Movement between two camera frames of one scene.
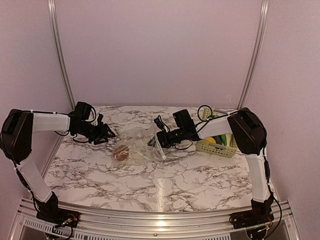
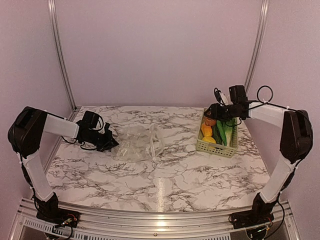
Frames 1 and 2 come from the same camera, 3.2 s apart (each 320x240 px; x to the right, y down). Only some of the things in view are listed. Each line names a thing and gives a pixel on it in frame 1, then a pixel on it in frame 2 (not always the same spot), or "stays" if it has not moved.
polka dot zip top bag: [137, 145] stays
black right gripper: [162, 137] to [215, 113]
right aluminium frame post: [264, 14] stays
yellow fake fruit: [211, 139] stays
